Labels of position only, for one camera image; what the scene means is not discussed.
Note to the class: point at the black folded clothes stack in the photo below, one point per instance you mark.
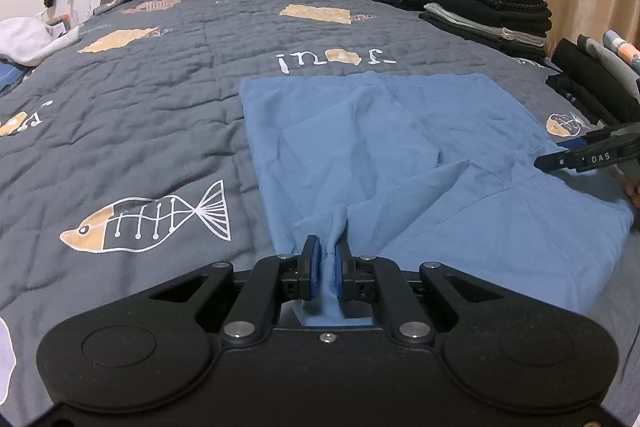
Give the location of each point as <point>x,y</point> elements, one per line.
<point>518,27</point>

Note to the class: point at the blue patterned pillow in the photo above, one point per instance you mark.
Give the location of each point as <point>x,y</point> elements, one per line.
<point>11,75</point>

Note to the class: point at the grey quilted bedspread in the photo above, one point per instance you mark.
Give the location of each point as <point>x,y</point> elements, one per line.
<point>129,198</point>

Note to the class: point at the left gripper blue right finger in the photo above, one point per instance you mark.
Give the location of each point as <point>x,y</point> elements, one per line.
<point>381,284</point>

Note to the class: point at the patterned folded clothes pile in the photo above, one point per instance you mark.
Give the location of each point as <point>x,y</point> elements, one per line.
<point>591,78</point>

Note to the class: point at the person right hand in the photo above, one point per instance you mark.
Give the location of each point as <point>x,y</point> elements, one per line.
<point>632,190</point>

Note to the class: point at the blue shirt garment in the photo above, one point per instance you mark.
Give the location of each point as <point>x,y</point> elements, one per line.
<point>428,168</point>

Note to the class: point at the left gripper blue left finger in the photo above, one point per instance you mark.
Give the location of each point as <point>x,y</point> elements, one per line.
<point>262,291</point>

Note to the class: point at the light grey hoodie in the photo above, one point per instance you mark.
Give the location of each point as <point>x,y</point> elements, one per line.
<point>28,41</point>

